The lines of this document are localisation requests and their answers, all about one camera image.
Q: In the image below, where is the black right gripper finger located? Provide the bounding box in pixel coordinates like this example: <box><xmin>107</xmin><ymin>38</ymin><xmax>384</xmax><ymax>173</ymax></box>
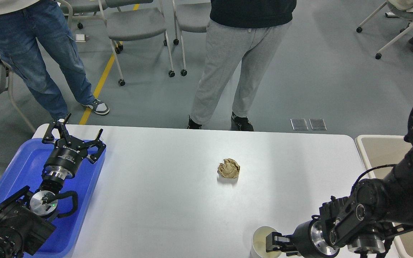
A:
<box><xmin>266</xmin><ymin>232</ymin><xmax>295</xmax><ymax>253</ymax></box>

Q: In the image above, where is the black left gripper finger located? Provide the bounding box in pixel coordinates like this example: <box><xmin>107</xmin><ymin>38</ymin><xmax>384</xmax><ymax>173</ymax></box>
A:
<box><xmin>77</xmin><ymin>129</ymin><xmax>106</xmax><ymax>164</ymax></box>
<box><xmin>42</xmin><ymin>114</ymin><xmax>72</xmax><ymax>144</ymax></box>

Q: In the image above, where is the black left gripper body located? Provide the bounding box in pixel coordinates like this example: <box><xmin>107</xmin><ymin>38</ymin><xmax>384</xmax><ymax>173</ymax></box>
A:
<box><xmin>44</xmin><ymin>138</ymin><xmax>85</xmax><ymax>178</ymax></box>

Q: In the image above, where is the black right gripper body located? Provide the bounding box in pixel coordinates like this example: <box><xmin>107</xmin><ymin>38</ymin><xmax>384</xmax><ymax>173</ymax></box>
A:
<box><xmin>289</xmin><ymin>219</ymin><xmax>340</xmax><ymax>258</ymax></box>

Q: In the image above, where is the white paper cup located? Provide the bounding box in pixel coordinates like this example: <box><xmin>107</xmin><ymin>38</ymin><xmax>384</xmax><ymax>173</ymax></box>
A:
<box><xmin>250</xmin><ymin>226</ymin><xmax>282</xmax><ymax>258</ymax></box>

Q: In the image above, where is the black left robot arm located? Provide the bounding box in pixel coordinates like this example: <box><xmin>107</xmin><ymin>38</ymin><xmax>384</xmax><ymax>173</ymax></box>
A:
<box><xmin>0</xmin><ymin>121</ymin><xmax>106</xmax><ymax>258</ymax></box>

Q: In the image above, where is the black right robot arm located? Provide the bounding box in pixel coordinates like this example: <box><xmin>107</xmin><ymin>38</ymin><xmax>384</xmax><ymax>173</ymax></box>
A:
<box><xmin>264</xmin><ymin>109</ymin><xmax>413</xmax><ymax>258</ymax></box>

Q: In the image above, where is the blue plastic tray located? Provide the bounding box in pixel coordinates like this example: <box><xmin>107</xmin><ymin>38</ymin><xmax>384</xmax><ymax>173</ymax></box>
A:
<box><xmin>0</xmin><ymin>138</ymin><xmax>105</xmax><ymax>258</ymax></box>

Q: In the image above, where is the crumpled brown paper ball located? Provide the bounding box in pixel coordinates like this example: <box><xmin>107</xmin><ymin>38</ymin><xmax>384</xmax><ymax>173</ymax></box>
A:
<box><xmin>217</xmin><ymin>158</ymin><xmax>240</xmax><ymax>178</ymax></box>

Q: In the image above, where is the person in blue jeans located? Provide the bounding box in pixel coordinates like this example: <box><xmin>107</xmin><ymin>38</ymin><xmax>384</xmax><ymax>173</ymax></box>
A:
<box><xmin>0</xmin><ymin>0</ymin><xmax>110</xmax><ymax>120</ymax></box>

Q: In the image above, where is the beige plastic bin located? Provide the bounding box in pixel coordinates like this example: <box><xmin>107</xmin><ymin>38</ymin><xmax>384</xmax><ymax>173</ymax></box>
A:
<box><xmin>355</xmin><ymin>134</ymin><xmax>413</xmax><ymax>258</ymax></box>

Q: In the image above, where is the right metal floor plate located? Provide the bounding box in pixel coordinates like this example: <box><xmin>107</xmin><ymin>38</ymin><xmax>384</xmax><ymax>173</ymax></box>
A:
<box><xmin>309</xmin><ymin>119</ymin><xmax>327</xmax><ymax>131</ymax></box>

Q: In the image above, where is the metal floor plate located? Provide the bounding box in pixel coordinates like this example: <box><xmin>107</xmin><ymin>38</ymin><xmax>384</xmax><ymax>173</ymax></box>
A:
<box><xmin>309</xmin><ymin>119</ymin><xmax>327</xmax><ymax>131</ymax></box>
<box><xmin>290</xmin><ymin>119</ymin><xmax>308</xmax><ymax>131</ymax></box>

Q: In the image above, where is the left metal floor plate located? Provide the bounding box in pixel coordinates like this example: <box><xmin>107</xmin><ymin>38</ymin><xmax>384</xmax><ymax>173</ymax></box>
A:
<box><xmin>290</xmin><ymin>119</ymin><xmax>308</xmax><ymax>131</ymax></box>

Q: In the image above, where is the grey chair top left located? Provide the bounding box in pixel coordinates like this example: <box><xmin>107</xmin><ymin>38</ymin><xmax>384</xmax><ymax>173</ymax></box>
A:
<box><xmin>57</xmin><ymin>0</ymin><xmax>108</xmax><ymax>28</ymax></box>

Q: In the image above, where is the grey chair centre left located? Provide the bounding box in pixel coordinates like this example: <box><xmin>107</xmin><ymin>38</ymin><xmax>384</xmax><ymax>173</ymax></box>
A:
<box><xmin>104</xmin><ymin>1</ymin><xmax>175</xmax><ymax>86</ymax></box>

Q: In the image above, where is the person in grey sweatpants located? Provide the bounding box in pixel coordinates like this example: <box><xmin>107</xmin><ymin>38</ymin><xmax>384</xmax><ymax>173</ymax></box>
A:
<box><xmin>188</xmin><ymin>0</ymin><xmax>297</xmax><ymax>131</ymax></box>

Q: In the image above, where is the white chair top right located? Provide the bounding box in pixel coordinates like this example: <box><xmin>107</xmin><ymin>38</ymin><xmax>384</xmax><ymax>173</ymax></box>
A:
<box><xmin>356</xmin><ymin>0</ymin><xmax>413</xmax><ymax>60</ymax></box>

